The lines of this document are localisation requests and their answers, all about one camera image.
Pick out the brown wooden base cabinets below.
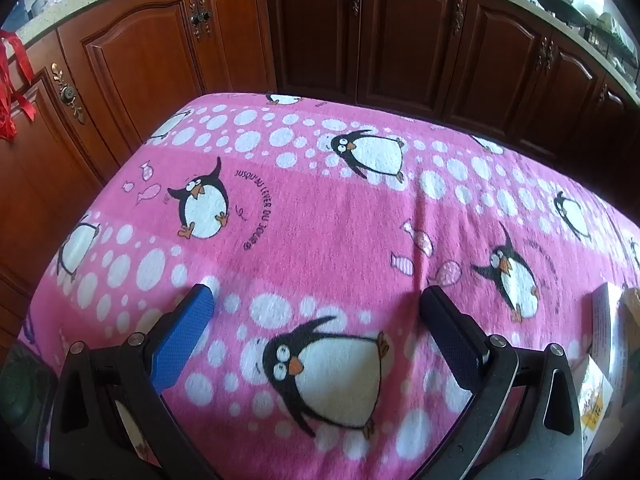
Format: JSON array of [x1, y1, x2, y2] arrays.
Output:
[[0, 0, 640, 361]]

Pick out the pink penguin printed blanket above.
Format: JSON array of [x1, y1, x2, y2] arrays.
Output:
[[15, 91, 640, 480]]

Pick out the white medicine box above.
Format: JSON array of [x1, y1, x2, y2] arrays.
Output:
[[591, 282, 623, 361]]

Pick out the red ribbon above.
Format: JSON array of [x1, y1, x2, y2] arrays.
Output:
[[0, 30, 38, 141]]

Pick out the dark green round object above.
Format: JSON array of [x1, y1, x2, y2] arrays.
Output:
[[0, 345, 56, 441]]

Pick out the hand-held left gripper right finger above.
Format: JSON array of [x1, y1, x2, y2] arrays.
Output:
[[419, 285, 586, 480]]

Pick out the white orange printed packet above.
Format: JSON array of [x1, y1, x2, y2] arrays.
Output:
[[575, 357, 616, 431]]

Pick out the black wok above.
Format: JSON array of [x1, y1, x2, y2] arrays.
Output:
[[527, 0, 591, 28]]

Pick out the tan crumpled paper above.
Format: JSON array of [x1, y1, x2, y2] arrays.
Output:
[[620, 285, 640, 318]]

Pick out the wire dish rack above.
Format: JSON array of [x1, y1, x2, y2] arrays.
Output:
[[585, 10, 640, 71]]

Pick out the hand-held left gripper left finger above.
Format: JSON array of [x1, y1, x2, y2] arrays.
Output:
[[47, 284, 223, 480]]

